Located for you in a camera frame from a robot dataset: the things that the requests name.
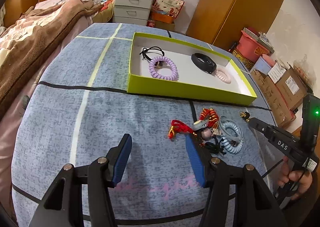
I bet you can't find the right hand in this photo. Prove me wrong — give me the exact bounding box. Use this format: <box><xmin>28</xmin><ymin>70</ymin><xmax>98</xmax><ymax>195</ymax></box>
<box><xmin>277</xmin><ymin>156</ymin><xmax>312</xmax><ymax>200</ymax></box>

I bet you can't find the large cardboard box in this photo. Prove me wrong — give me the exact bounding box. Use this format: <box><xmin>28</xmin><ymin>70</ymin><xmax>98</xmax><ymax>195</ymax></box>
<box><xmin>251</xmin><ymin>68</ymin><xmax>307</xmax><ymax>128</ymax></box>

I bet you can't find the red tassel ornament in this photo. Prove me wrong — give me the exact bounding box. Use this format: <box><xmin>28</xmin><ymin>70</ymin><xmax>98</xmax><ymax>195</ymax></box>
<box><xmin>168</xmin><ymin>120</ymin><xmax>194</xmax><ymax>140</ymax></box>

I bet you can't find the orange box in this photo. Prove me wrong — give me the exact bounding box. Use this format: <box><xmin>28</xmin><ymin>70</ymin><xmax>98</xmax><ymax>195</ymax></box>
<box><xmin>151</xmin><ymin>12</ymin><xmax>175</xmax><ymax>24</ymax></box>

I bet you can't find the blue plaid bedsheet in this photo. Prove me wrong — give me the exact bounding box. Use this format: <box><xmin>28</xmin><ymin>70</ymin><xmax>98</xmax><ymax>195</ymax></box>
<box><xmin>11</xmin><ymin>23</ymin><xmax>281</xmax><ymax>226</ymax></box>

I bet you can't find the black hair tie with charm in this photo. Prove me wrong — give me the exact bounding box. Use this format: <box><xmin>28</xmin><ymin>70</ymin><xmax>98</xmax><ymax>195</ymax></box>
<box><xmin>199</xmin><ymin>128</ymin><xmax>227</xmax><ymax>155</ymax></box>

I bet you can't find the black cord hair tie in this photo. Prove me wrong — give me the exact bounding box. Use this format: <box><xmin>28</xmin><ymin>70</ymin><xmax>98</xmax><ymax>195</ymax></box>
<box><xmin>139</xmin><ymin>46</ymin><xmax>166</xmax><ymax>62</ymax></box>

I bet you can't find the black wristband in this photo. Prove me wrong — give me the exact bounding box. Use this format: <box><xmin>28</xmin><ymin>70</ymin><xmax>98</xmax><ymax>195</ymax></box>
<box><xmin>191</xmin><ymin>53</ymin><xmax>217</xmax><ymax>74</ymax></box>

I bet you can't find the grey three-drawer cabinet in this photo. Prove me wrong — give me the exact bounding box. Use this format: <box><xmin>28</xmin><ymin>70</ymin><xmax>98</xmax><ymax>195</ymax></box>
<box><xmin>112</xmin><ymin>0</ymin><xmax>153</xmax><ymax>26</ymax></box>

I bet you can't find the blue spiral hair tie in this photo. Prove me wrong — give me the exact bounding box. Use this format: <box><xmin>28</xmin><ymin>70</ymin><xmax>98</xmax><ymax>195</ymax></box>
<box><xmin>217</xmin><ymin>116</ymin><xmax>244</xmax><ymax>155</ymax></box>

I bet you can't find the cola bottle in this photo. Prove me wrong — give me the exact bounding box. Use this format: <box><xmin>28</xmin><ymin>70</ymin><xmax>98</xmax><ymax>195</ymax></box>
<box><xmin>147</xmin><ymin>20</ymin><xmax>156</xmax><ymax>27</ymax></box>

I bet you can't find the red gold knot ornament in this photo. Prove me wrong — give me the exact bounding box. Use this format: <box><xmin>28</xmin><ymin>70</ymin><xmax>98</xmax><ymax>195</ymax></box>
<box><xmin>199</xmin><ymin>108</ymin><xmax>219</xmax><ymax>129</ymax></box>

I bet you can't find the yellow patterned box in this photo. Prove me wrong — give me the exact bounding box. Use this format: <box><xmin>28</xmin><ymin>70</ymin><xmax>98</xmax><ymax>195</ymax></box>
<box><xmin>232</xmin><ymin>48</ymin><xmax>254</xmax><ymax>71</ymax></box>

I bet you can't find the purple spiral hair tie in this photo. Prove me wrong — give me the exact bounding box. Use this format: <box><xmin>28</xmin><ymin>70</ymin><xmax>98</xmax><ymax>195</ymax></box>
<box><xmin>148</xmin><ymin>55</ymin><xmax>179</xmax><ymax>82</ymax></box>

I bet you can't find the wooden wardrobe right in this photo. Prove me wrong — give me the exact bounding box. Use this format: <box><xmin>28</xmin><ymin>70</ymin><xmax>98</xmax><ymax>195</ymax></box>
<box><xmin>186</xmin><ymin>0</ymin><xmax>284</xmax><ymax>50</ymax></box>

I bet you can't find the brown blanket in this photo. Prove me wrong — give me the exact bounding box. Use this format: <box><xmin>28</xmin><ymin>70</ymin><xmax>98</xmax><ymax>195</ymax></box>
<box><xmin>1</xmin><ymin>0</ymin><xmax>102</xmax><ymax>116</ymax></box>

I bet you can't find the red white shopping bag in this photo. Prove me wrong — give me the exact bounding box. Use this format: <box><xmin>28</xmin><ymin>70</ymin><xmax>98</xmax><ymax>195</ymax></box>
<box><xmin>152</xmin><ymin>0</ymin><xmax>184</xmax><ymax>19</ymax></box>

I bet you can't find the gold black hair clip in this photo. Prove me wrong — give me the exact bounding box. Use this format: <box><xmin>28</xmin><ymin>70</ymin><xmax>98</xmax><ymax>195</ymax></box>
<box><xmin>240</xmin><ymin>111</ymin><xmax>251</xmax><ymax>122</ymax></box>

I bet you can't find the green white shallow box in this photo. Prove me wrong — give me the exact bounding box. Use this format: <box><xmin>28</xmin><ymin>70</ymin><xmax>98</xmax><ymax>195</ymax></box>
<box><xmin>127</xmin><ymin>32</ymin><xmax>257</xmax><ymax>105</ymax></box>

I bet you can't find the pink plastic bin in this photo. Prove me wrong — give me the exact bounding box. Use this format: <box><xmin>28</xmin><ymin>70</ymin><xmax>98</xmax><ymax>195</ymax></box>
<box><xmin>236</xmin><ymin>31</ymin><xmax>270</xmax><ymax>63</ymax></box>

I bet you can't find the pink spiral hair tie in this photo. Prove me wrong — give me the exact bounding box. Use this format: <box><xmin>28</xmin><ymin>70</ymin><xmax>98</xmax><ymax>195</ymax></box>
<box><xmin>214</xmin><ymin>67</ymin><xmax>233</xmax><ymax>84</ymax></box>

